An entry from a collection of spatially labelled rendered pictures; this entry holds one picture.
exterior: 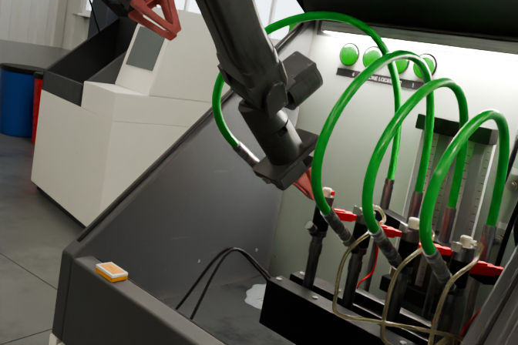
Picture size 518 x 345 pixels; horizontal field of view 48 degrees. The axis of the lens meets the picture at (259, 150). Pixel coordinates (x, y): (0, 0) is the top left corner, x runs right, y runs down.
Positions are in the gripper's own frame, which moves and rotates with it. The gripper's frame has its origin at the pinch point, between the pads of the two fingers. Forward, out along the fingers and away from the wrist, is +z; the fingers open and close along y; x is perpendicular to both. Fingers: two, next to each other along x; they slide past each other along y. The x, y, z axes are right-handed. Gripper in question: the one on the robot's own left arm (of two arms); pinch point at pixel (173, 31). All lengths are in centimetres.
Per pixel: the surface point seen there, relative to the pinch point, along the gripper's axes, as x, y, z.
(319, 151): -1.9, -18.8, 25.4
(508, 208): -29, -3, 59
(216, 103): 1.5, -0.9, 13.0
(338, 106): -7.7, -18.8, 22.3
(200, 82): -62, 294, 9
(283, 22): -14.9, -2.3, 9.1
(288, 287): 10.1, 0.3, 44.1
